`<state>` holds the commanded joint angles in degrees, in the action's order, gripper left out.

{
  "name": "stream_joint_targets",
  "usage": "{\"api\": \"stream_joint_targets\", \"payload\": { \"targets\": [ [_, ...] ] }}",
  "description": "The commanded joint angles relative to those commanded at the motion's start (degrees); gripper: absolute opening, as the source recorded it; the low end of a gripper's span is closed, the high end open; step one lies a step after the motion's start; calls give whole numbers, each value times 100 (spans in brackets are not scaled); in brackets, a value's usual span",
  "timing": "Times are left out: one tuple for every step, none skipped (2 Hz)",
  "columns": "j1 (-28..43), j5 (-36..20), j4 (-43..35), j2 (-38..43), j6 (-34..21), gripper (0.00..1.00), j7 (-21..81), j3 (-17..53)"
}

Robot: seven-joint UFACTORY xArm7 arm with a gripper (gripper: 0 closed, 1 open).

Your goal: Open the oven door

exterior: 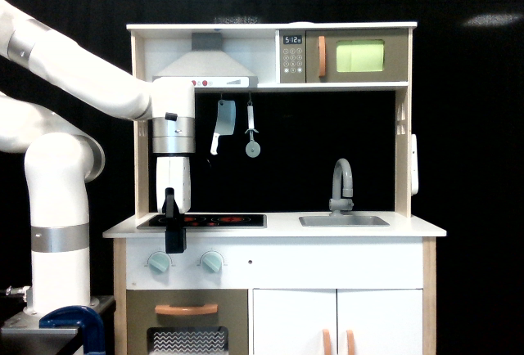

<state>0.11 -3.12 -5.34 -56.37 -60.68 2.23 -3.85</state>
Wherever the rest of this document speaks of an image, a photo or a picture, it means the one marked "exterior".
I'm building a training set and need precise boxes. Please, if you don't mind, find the toy pizza cutter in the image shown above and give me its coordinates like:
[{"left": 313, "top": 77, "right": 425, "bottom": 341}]
[{"left": 245, "top": 101, "right": 261, "bottom": 159}]

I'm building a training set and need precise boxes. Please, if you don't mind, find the white cabinet door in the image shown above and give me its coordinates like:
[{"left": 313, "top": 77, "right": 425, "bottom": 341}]
[
  {"left": 252, "top": 289, "right": 337, "bottom": 354},
  {"left": 337, "top": 290, "right": 422, "bottom": 354}
]

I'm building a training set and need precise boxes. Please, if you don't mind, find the black toy cooktop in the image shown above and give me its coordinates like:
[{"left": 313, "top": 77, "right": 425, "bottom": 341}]
[{"left": 138, "top": 213, "right": 266, "bottom": 229}]

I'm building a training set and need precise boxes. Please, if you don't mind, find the right white cabinet door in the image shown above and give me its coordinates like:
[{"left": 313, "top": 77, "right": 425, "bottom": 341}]
[{"left": 337, "top": 290, "right": 422, "bottom": 354}]

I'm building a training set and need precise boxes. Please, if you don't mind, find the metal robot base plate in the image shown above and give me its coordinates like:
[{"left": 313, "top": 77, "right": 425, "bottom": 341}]
[{"left": 1, "top": 295, "right": 115, "bottom": 354}]

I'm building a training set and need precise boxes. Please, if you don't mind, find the mint knob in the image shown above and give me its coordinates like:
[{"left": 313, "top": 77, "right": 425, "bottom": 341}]
[
  {"left": 147, "top": 251, "right": 172, "bottom": 274},
  {"left": 200, "top": 251, "right": 224, "bottom": 273}
]

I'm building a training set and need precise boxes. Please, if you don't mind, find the grey toy sink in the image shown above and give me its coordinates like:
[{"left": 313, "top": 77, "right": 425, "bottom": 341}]
[{"left": 299, "top": 215, "right": 390, "bottom": 227}]

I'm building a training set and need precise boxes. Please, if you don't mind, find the wooden toy kitchen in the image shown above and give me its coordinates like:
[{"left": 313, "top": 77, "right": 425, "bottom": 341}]
[{"left": 105, "top": 21, "right": 445, "bottom": 354}]

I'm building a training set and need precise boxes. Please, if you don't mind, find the white side-mounted holder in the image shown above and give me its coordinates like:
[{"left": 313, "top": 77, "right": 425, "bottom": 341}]
[{"left": 410, "top": 134, "right": 419, "bottom": 195}]

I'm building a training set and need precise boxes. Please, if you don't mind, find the right mint knob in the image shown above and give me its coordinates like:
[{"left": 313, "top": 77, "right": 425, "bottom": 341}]
[{"left": 200, "top": 251, "right": 224, "bottom": 273}]

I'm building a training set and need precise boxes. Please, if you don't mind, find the white range hood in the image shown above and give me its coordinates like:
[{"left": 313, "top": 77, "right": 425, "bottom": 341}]
[{"left": 153, "top": 32, "right": 259, "bottom": 88}]

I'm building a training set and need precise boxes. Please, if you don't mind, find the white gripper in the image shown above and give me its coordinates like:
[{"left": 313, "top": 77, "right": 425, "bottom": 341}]
[{"left": 156, "top": 156, "right": 191, "bottom": 254}]

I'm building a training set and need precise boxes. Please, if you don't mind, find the toy cleaver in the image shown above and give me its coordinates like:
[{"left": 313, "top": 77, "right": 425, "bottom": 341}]
[{"left": 210, "top": 99, "right": 236, "bottom": 155}]

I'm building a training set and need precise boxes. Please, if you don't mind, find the left mint knob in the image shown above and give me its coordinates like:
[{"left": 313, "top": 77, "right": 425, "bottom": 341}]
[{"left": 147, "top": 251, "right": 172, "bottom": 274}]

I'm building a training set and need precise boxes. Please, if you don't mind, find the lower toy oven door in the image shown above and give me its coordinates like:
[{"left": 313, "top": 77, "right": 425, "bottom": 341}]
[{"left": 126, "top": 290, "right": 249, "bottom": 354}]

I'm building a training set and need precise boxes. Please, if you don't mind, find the grey toy faucet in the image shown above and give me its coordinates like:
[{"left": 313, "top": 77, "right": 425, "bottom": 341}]
[{"left": 329, "top": 158, "right": 354, "bottom": 216}]

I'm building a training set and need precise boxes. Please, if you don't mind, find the microwave keypad panel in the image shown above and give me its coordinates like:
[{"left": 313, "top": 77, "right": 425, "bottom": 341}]
[{"left": 279, "top": 30, "right": 306, "bottom": 83}]

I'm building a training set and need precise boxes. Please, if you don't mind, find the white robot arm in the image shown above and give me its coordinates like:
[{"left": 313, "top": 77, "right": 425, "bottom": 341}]
[{"left": 1, "top": 2, "right": 195, "bottom": 315}]

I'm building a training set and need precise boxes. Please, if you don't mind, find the left white cabinet door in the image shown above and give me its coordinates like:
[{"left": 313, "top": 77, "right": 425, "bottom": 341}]
[{"left": 252, "top": 289, "right": 337, "bottom": 354}]

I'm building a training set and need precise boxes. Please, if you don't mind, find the blue clamp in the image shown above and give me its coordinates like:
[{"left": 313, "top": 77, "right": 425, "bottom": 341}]
[{"left": 38, "top": 306, "right": 106, "bottom": 354}]

